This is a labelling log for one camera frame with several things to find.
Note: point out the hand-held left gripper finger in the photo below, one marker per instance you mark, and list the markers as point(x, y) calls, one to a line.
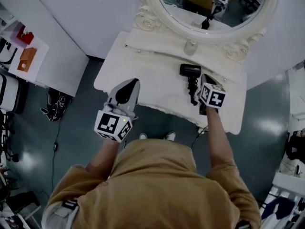
point(125, 93)
point(137, 96)

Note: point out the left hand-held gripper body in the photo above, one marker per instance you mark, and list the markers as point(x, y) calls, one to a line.
point(106, 125)

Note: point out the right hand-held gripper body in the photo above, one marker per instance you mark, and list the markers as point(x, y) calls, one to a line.
point(214, 98)

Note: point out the black hair dryer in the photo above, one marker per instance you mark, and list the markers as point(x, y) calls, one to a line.
point(189, 69)

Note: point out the white ornate dressing table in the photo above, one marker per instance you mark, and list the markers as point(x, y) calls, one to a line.
point(155, 85)

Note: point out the person's left forearm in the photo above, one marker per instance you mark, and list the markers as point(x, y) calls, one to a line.
point(102, 159)

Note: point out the person's right forearm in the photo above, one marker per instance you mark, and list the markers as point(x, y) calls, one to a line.
point(218, 139)

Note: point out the small clear glass bottle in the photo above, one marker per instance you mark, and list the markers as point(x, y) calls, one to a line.
point(190, 47)

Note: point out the person's left white shoe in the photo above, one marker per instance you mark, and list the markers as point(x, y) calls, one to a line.
point(143, 136)

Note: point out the person's white shoe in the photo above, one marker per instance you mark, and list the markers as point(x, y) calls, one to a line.
point(143, 136)
point(171, 136)

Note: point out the person's right white shoe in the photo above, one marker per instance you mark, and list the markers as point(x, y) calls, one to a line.
point(171, 136)

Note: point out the person's mustard shirt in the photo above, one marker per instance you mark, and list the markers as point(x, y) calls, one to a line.
point(155, 182)

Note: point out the white side desk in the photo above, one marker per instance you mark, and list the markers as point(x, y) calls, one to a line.
point(296, 89)

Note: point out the white low cabinet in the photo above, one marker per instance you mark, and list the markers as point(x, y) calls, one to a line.
point(39, 63)

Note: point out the black backpack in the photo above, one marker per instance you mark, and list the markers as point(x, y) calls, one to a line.
point(295, 147)

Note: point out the black metal stand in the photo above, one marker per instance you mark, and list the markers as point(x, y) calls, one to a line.
point(6, 137)

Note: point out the orange tissue box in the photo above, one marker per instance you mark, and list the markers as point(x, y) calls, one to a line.
point(26, 58)

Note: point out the white clothes rack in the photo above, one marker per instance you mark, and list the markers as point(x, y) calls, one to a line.
point(286, 180)

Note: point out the small white flower bunch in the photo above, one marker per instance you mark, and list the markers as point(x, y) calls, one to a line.
point(27, 34)

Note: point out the black equipment pile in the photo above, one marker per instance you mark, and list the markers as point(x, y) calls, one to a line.
point(19, 201)

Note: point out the red box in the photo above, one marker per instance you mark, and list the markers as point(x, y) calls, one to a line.
point(24, 36)

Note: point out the white bag with black trim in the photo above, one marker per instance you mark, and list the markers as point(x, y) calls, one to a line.
point(7, 52)

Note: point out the navy garment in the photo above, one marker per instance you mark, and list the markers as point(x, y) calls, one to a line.
point(280, 207)

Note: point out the oval mirror with white frame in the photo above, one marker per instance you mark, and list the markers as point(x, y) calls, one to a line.
point(147, 20)

